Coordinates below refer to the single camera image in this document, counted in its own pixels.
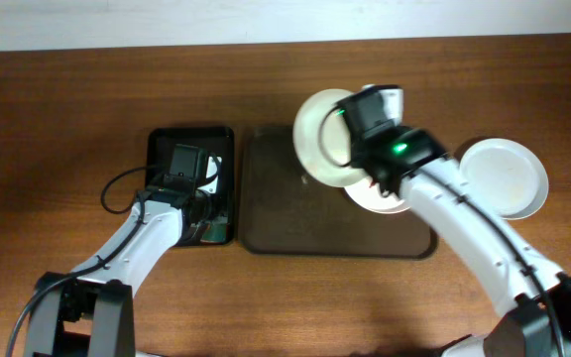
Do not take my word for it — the pink plate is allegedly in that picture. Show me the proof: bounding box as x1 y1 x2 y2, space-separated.
344 177 409 214

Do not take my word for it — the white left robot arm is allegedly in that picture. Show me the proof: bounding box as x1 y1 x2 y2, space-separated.
13 187 231 356

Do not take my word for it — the cream plate with red stain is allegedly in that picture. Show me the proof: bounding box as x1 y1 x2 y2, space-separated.
292 89 367 187

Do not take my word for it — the small black tray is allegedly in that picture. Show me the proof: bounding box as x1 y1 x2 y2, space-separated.
145 126 235 247

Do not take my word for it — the grey white plate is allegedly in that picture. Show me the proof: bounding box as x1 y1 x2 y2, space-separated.
460 138 549 220

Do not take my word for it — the orange green sponge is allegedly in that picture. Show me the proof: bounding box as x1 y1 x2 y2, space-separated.
199 222 229 245

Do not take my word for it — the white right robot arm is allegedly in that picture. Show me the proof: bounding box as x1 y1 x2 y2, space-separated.
335 85 571 356

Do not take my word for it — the large brown tray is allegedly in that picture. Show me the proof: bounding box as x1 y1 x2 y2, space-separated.
237 126 438 260

